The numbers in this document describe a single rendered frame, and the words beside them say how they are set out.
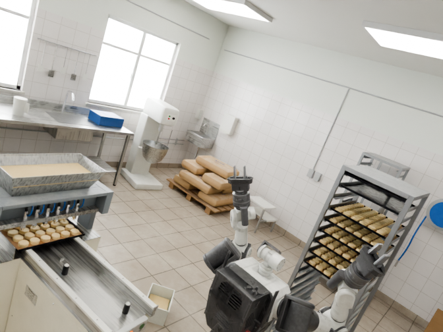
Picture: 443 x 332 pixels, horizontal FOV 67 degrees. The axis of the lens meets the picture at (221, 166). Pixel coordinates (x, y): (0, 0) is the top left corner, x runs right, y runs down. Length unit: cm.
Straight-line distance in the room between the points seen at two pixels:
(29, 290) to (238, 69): 527
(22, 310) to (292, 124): 458
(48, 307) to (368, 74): 475
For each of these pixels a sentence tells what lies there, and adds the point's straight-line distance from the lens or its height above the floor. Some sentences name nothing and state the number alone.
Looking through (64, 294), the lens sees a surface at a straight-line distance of 191.
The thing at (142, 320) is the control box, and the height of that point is 84.
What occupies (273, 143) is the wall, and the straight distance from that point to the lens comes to 583.
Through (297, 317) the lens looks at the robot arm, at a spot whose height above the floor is 135.
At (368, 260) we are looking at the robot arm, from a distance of 139.
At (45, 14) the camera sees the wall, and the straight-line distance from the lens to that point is 504.
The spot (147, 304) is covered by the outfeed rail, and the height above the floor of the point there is 89.
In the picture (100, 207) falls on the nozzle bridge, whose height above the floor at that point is 106.
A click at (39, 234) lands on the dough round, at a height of 92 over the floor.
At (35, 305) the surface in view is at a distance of 213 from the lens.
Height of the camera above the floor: 211
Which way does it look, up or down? 14 degrees down
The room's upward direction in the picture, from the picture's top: 20 degrees clockwise
